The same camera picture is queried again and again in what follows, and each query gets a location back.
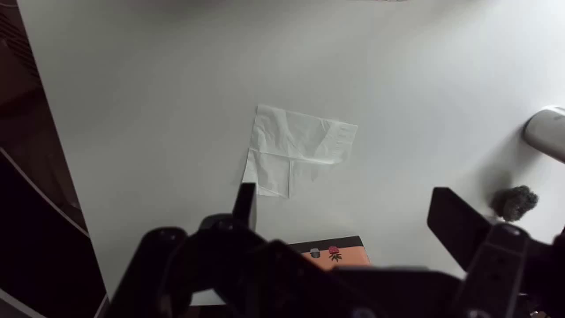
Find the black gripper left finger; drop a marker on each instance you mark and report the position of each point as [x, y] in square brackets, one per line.
[236, 266]

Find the orange tissue box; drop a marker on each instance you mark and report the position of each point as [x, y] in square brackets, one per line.
[346, 259]

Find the flat white tissue sheet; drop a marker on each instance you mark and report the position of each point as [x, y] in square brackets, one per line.
[294, 142]

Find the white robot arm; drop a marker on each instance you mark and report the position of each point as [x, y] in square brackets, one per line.
[550, 133]

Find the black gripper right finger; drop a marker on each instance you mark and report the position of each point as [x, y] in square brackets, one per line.
[501, 271]

